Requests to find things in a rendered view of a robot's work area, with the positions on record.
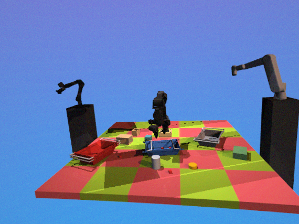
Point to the yellow short cylinder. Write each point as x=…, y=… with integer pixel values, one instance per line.
x=192, y=165

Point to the small tan cardboard box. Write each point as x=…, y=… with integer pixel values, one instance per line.
x=136, y=132

